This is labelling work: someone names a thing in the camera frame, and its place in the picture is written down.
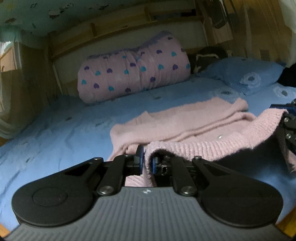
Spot pink knitted sweater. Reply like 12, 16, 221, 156
110, 97, 295, 187

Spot hanging dark clothes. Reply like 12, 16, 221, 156
203, 0, 232, 29

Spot blue floral pillow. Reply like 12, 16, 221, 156
197, 57, 284, 95

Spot blue floral bed sheet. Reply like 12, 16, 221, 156
1, 76, 295, 230

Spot black and white garment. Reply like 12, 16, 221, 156
187, 46, 228, 74

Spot wooden bed headboard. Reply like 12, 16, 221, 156
50, 1, 208, 96

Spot pink heart-patterned rolled quilt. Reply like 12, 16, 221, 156
77, 31, 191, 104

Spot wooden cabinet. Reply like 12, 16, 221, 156
1, 42, 31, 140

